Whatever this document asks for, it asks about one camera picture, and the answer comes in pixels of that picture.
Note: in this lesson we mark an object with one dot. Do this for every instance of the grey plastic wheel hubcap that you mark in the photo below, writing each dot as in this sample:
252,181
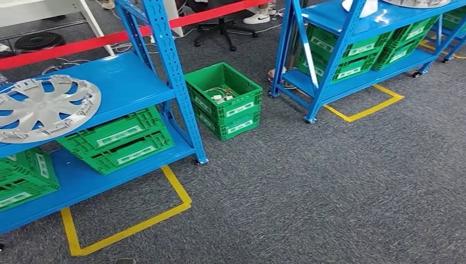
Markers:
418,3
40,109

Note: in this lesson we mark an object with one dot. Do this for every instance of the white desk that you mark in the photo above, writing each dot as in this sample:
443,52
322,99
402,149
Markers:
36,12

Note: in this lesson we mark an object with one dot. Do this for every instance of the chrome stanchion base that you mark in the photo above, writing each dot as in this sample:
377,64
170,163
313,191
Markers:
276,76

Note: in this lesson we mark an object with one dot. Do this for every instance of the blue metal shelf rack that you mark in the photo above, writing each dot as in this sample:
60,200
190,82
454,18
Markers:
349,87
457,47
120,80

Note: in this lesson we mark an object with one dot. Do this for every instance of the black office chair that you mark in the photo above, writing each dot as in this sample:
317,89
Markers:
222,27

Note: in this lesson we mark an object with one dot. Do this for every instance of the white curved plastic part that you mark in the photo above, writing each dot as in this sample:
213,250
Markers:
367,9

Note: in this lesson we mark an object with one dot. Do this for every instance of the white furniture panel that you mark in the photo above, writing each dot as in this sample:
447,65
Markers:
173,18

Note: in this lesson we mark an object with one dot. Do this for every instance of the black round stool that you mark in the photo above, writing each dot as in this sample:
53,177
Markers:
40,40

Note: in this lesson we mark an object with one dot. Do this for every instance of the red barrier belt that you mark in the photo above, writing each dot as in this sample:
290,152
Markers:
72,47

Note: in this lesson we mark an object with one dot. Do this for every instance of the person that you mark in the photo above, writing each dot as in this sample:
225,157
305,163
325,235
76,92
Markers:
256,18

